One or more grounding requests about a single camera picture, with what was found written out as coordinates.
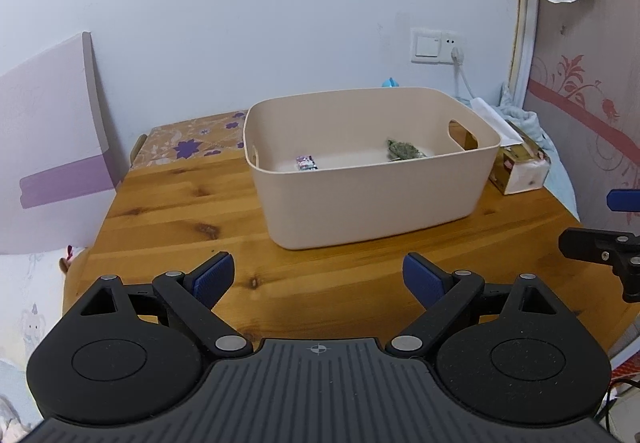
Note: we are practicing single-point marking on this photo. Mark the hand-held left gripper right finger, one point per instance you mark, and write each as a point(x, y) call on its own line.
point(422, 275)

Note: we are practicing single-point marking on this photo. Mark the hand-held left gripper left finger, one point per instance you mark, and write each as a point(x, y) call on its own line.
point(215, 275)

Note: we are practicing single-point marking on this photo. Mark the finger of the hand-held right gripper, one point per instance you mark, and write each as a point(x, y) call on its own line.
point(625, 201)
point(595, 245)

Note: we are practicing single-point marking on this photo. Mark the beige plastic storage bin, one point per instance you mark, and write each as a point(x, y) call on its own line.
point(360, 203)

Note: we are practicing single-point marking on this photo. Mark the pink floral patterned panel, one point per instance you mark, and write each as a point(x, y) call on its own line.
point(590, 123)

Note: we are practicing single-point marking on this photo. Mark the gold patterned tissue box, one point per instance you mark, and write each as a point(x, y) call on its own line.
point(525, 173)

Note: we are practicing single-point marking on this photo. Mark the light blue blanket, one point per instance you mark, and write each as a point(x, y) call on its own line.
point(530, 123)

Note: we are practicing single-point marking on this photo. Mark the green packet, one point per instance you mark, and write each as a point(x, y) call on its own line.
point(404, 150)

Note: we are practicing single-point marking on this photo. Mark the purple floral patterned box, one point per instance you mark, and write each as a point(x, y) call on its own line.
point(190, 143)

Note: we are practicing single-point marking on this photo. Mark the small purple printed packet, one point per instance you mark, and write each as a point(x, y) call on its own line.
point(306, 163)

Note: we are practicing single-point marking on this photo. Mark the white tissue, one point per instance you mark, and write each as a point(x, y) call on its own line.
point(492, 118)

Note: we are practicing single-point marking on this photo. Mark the small blue toy figure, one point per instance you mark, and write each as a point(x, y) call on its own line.
point(390, 83)

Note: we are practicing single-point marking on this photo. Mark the printed white bed sheet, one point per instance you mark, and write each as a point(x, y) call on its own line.
point(25, 323)

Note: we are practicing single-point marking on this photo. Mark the white plug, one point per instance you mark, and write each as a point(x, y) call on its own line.
point(458, 55)

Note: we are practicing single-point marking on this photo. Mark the lilac board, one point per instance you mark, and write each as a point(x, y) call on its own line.
point(45, 123)

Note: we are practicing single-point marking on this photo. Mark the white wall switch socket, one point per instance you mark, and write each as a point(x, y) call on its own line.
point(430, 45)

